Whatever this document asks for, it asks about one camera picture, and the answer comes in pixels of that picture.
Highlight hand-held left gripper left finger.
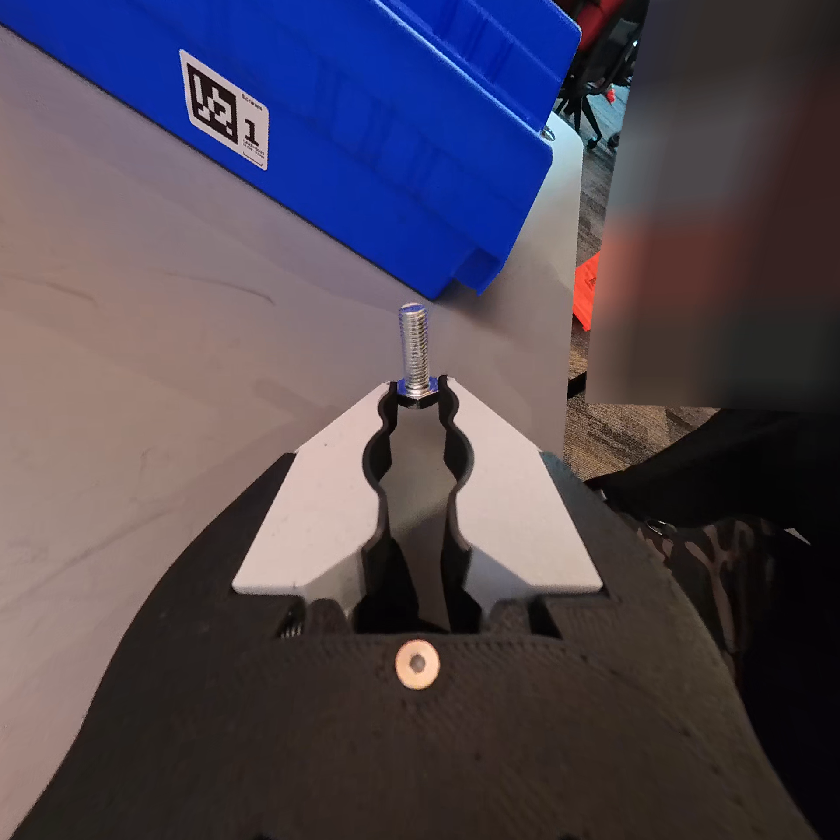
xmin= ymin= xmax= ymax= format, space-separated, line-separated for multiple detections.
xmin=231 ymin=381 xmax=421 ymax=632

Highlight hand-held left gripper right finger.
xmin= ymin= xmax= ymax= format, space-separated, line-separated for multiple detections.
xmin=440 ymin=376 xmax=604 ymax=632

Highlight silver hex bolt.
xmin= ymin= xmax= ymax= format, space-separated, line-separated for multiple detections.
xmin=395 ymin=302 xmax=439 ymax=409

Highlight blue storage bin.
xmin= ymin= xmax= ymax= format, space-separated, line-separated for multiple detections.
xmin=0 ymin=0 xmax=583 ymax=301

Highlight person's camouflage trousers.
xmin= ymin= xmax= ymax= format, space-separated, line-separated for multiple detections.
xmin=630 ymin=515 xmax=808 ymax=664

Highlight black office chair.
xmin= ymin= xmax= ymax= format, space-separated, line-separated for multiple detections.
xmin=554 ymin=0 xmax=647 ymax=156

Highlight red bag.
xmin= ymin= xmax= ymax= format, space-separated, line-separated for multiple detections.
xmin=577 ymin=0 xmax=635 ymax=44

